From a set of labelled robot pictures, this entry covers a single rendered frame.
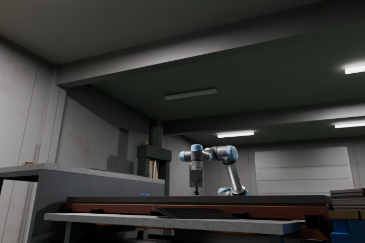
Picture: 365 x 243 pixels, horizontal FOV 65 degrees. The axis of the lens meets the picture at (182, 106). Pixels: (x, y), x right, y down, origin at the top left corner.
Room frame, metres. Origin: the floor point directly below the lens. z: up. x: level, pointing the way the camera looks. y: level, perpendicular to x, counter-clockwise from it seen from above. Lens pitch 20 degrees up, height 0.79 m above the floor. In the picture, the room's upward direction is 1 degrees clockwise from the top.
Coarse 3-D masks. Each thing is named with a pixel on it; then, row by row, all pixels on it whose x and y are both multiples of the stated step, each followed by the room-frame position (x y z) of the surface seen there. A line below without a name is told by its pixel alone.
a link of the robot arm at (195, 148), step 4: (196, 144) 1.85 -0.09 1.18; (192, 148) 1.85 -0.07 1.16; (196, 148) 1.84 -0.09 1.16; (200, 148) 1.85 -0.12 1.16; (192, 152) 1.85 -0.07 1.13; (196, 152) 1.84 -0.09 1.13; (200, 152) 1.85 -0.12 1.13; (204, 152) 1.89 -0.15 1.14; (192, 156) 1.85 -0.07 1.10; (196, 156) 1.84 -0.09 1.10; (200, 156) 1.85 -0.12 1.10; (204, 156) 1.90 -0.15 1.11; (192, 160) 1.85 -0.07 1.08; (196, 160) 1.84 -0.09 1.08; (200, 160) 1.85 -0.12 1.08
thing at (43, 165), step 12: (0, 168) 2.18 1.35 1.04; (12, 168) 2.08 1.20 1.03; (24, 168) 1.99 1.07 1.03; (36, 168) 1.91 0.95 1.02; (48, 168) 1.89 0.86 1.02; (60, 168) 1.96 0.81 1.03; (72, 168) 2.04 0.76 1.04; (84, 168) 2.13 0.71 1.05; (144, 180) 2.69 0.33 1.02; (156, 180) 2.84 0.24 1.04
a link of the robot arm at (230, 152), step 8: (216, 152) 2.27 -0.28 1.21; (224, 152) 2.23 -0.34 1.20; (232, 152) 2.22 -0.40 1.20; (224, 160) 2.27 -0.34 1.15; (232, 160) 2.25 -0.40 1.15; (232, 168) 2.32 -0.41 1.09; (232, 176) 2.36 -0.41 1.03; (232, 184) 2.42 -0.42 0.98; (240, 184) 2.42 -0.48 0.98; (232, 192) 2.46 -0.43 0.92; (240, 192) 2.43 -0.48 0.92; (248, 192) 2.50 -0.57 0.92
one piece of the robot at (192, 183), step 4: (196, 168) 1.84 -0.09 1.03; (192, 172) 1.85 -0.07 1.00; (196, 172) 1.85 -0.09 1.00; (200, 172) 1.84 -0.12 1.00; (192, 176) 1.85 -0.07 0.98; (196, 176) 1.85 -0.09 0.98; (200, 176) 1.84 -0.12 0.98; (192, 180) 1.85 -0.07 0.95; (196, 180) 1.83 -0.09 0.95; (200, 180) 1.84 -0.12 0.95; (192, 184) 1.85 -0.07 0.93; (196, 184) 1.82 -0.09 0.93; (200, 184) 1.84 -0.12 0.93; (196, 188) 1.87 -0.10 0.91
